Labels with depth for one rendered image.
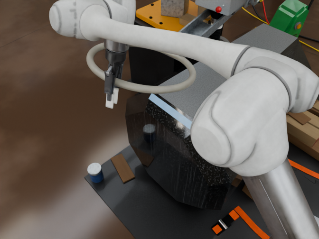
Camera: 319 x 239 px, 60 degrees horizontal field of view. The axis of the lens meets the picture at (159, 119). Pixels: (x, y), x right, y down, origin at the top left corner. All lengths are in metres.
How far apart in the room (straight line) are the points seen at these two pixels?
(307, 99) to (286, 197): 0.20
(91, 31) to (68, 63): 2.50
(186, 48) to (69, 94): 2.27
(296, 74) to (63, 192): 1.91
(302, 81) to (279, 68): 0.05
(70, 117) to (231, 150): 2.30
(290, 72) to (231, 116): 0.19
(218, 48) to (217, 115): 0.27
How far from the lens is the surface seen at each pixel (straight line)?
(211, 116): 0.49
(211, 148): 0.51
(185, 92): 1.53
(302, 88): 0.63
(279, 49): 2.00
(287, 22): 3.30
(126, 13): 0.94
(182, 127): 1.42
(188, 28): 1.59
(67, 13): 0.83
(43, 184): 2.34
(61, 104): 2.84
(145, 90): 1.05
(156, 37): 0.76
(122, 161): 2.25
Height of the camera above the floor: 1.91
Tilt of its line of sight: 49 degrees down
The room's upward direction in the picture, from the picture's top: straight up
